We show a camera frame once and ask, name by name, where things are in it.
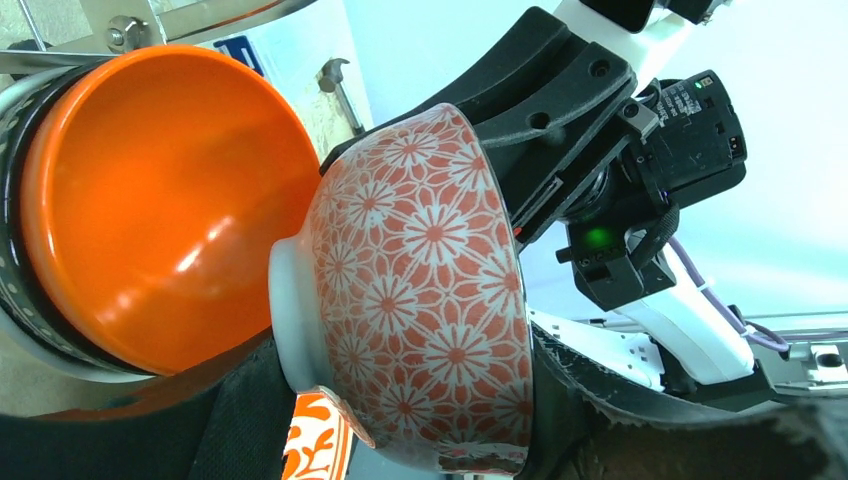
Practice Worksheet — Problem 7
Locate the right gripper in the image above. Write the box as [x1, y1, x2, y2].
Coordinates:
[317, 6, 749, 253]

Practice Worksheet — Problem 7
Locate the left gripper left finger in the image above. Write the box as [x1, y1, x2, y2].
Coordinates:
[1, 331, 296, 479]

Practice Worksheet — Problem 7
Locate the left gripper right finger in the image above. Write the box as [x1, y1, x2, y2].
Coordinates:
[523, 326, 847, 479]

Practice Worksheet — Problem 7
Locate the orange flower pattern bowl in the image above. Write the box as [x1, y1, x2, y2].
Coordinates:
[268, 103, 534, 475]

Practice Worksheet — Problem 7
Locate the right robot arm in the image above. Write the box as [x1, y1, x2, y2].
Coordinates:
[426, 7, 775, 411]

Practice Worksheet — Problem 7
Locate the steel two-tier dish rack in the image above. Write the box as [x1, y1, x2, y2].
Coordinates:
[1, 0, 311, 75]

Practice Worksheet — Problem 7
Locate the red floral pattern bowl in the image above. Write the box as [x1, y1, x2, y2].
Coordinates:
[281, 393, 354, 480]

